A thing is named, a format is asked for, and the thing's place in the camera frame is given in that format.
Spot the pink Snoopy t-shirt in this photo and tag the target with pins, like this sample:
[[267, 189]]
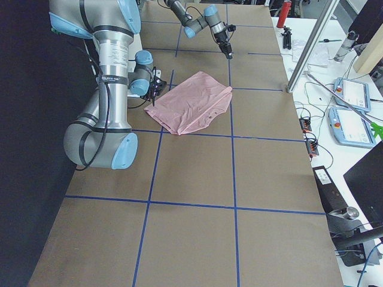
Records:
[[191, 105]]

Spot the black box with label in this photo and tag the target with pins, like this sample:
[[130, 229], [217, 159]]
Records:
[[330, 196]]

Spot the red bottle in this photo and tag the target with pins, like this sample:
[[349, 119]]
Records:
[[286, 5]]

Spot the blue teach pendant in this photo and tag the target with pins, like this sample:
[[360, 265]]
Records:
[[354, 92], [350, 129]]

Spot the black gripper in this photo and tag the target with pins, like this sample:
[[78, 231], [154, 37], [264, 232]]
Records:
[[222, 37], [152, 93]]

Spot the black folded tripod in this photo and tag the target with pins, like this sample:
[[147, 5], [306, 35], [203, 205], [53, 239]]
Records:
[[286, 38]]

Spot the aluminium frame post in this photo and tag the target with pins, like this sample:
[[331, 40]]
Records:
[[313, 39]]

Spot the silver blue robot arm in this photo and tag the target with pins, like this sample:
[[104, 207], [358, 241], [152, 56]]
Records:
[[209, 18], [101, 135]]

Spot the far blue teach pendant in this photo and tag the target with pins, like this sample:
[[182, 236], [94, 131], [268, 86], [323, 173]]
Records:
[[354, 92]]

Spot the near blue teach pendant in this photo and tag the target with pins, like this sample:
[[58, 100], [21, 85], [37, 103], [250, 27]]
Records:
[[350, 129]]

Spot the grey clamp stand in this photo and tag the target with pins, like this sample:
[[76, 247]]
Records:
[[353, 240]]

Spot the black monitor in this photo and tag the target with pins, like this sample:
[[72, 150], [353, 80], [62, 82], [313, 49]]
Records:
[[364, 181]]

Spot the orange black connector box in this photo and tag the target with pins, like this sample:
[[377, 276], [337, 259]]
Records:
[[305, 123]]

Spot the silver reacher grabber tool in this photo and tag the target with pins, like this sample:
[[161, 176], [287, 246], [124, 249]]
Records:
[[377, 129]]

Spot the clear water bottle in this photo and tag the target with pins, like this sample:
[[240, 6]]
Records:
[[346, 46]]

